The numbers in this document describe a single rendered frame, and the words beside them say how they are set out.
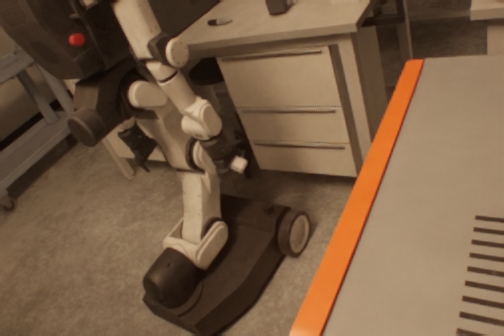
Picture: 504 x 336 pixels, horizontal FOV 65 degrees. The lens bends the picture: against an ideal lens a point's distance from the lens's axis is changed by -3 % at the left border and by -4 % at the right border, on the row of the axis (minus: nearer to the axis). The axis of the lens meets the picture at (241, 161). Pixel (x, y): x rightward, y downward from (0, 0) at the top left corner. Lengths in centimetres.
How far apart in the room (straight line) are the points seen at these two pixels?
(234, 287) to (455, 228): 133
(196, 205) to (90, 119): 58
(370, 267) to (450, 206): 8
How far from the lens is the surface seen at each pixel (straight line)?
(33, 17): 114
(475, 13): 131
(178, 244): 163
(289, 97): 168
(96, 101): 124
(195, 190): 160
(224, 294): 161
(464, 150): 41
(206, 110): 123
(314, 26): 144
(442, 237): 34
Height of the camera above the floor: 139
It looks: 34 degrees down
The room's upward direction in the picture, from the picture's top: 23 degrees counter-clockwise
